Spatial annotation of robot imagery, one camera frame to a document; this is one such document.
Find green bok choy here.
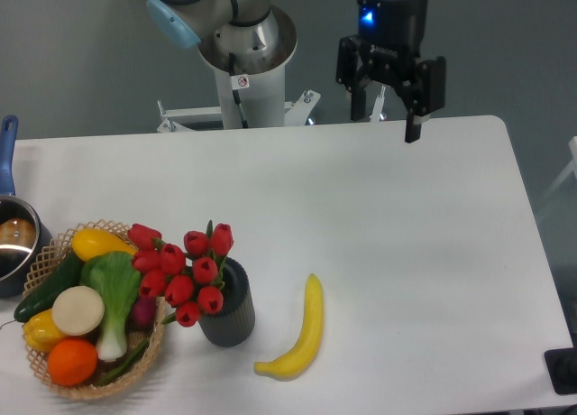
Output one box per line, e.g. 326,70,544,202
80,252,141,363

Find woven wicker basket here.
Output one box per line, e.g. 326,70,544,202
23,219,165,401

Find white frame at right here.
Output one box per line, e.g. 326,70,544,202
538,136,576,208

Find dark grey ribbed vase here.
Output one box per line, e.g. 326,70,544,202
199,258,255,347

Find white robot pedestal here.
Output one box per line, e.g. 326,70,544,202
157,5,321,133

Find green cucumber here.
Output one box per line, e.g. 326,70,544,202
14,251,84,323

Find yellow squash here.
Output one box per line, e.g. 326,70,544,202
71,228,136,262

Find green chili pepper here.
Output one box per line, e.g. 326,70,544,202
95,340,150,387

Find blue handled saucepan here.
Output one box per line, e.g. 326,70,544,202
1,115,51,299

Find black device at edge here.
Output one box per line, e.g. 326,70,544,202
544,347,576,395

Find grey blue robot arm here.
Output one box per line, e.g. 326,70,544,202
147,0,446,143

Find beige round bun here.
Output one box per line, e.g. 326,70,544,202
51,286,105,337

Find red tulip bouquet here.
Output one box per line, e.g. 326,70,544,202
127,223,234,327

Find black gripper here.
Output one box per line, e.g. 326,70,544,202
335,0,446,143

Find orange fruit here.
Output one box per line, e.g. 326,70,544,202
47,338,98,386

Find yellow bell pepper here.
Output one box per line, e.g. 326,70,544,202
23,309,68,353

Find purple red onion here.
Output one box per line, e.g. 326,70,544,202
131,297,157,328

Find yellow banana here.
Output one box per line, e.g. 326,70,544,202
253,273,325,381

